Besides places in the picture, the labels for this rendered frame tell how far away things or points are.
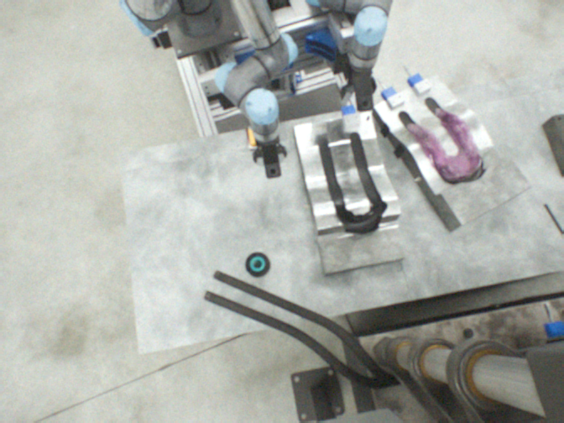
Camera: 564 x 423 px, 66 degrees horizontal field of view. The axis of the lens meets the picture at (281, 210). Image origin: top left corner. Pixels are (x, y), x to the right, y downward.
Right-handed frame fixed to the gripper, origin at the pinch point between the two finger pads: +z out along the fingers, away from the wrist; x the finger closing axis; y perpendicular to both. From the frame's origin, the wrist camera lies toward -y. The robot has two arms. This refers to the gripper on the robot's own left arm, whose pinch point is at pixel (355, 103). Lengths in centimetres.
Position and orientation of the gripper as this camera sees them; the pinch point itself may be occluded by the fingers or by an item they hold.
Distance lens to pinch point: 140.6
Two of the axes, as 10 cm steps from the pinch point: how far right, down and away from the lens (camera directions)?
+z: 0.4, 2.7, 9.6
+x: -9.8, 1.9, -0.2
